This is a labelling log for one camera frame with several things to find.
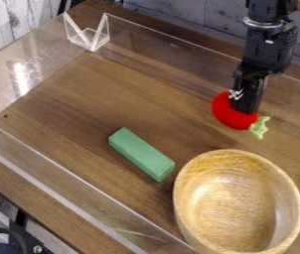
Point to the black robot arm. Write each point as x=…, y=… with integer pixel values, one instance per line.
x=268, y=11

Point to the red plush strawberry toy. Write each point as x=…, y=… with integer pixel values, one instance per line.
x=237, y=120

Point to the black clamp with bolt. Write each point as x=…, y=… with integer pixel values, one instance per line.
x=24, y=242

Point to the clear acrylic front wall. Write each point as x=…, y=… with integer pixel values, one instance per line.
x=91, y=220

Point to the clear acrylic corner bracket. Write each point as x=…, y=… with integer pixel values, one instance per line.
x=89, y=38

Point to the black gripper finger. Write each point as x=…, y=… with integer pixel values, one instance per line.
x=247, y=92

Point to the green rectangular block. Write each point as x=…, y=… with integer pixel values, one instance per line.
x=145, y=156

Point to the wooden oval bowl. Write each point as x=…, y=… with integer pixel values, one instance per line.
x=236, y=204

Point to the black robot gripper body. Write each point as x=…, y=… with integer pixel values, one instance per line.
x=269, y=46

